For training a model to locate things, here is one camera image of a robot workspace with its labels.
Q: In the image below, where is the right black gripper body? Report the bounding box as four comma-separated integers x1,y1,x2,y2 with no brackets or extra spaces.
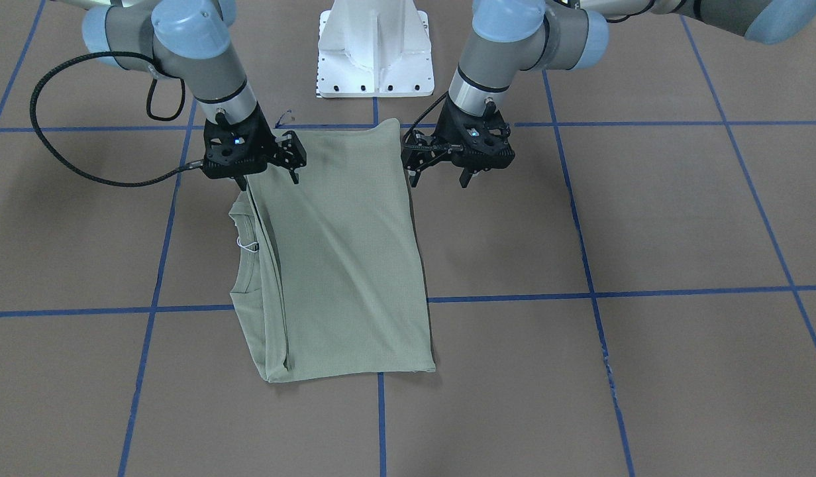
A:
201,106,278,180

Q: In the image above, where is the olive green long-sleeve shirt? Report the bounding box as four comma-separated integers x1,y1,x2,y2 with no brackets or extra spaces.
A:
229,119,436,383

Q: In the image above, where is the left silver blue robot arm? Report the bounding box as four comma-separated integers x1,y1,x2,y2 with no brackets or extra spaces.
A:
401,1,816,187

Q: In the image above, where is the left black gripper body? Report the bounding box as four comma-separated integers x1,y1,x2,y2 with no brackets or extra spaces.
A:
434,99,515,174

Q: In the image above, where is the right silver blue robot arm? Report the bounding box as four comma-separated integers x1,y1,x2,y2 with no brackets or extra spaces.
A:
81,1,306,188

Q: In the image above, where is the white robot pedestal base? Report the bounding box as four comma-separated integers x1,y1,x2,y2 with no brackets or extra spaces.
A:
315,1,435,99

